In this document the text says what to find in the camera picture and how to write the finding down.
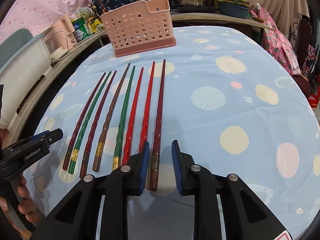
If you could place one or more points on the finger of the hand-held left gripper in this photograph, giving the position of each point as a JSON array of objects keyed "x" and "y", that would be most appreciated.
[{"x": 56, "y": 133}]

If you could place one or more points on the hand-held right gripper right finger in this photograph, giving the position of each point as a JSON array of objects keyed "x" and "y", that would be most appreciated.
[{"x": 176, "y": 165}]

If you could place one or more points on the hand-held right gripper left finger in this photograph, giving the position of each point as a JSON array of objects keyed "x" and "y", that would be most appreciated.
[{"x": 145, "y": 165}]

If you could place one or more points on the maroon chopstick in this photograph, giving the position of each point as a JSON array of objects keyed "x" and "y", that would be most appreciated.
[
  {"x": 85, "y": 120},
  {"x": 99, "y": 122}
]

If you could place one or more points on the green chopstick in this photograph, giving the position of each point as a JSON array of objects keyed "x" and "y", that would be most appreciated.
[
  {"x": 125, "y": 116},
  {"x": 92, "y": 120}
]

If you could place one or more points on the dark brown chopstick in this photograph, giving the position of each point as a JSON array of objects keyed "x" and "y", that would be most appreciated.
[{"x": 159, "y": 120}]

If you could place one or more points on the pink perforated plastic basket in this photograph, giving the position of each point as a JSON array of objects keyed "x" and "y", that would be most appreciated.
[{"x": 140, "y": 30}]

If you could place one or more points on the person's left hand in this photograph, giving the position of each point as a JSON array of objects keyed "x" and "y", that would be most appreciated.
[{"x": 23, "y": 192}]

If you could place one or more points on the clear box with blue lid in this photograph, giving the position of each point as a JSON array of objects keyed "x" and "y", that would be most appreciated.
[{"x": 22, "y": 67}]

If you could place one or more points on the green tin can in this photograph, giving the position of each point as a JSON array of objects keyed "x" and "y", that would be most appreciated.
[{"x": 78, "y": 32}]

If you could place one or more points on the pink electric kettle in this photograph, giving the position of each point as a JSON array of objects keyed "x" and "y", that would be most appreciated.
[{"x": 66, "y": 30}]

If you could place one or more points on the yellow packet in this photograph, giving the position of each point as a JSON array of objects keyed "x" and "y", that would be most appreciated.
[{"x": 96, "y": 26}]

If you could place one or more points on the white green carton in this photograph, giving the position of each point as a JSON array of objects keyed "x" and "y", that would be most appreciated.
[{"x": 83, "y": 12}]

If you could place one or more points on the pink spotted curtain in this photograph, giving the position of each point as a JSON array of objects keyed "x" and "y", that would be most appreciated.
[{"x": 42, "y": 2}]

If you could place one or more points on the dark red chopstick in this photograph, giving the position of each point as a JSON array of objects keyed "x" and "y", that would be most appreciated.
[
  {"x": 104, "y": 6},
  {"x": 99, "y": 3}
]

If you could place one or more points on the black induction cooker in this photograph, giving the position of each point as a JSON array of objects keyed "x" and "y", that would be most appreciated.
[{"x": 197, "y": 9}]

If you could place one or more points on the pink pineapple print cloth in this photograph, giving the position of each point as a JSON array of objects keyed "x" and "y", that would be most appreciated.
[{"x": 277, "y": 42}]

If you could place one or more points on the blue bowl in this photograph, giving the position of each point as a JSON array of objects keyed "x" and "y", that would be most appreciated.
[{"x": 233, "y": 11}]

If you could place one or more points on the black ornate metal frame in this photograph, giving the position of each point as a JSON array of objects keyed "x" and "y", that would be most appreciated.
[{"x": 303, "y": 42}]

